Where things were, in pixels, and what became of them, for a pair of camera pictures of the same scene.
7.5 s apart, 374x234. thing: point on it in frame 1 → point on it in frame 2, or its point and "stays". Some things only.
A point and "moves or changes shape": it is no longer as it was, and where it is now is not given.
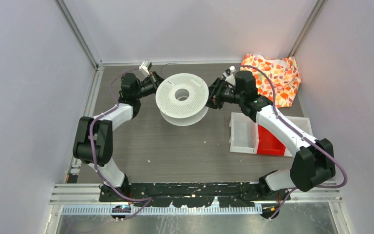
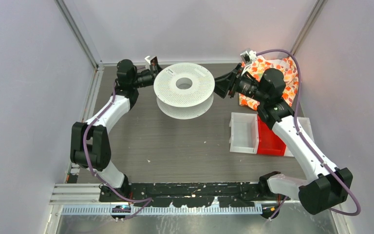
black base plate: x=190 y=195 stays
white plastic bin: x=244 y=134 stays
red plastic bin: x=268 y=145 stays
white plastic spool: x=183 y=113 moves or changes shape
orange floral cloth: x=284 y=73 stays
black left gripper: x=156 y=79 → x=153 y=71
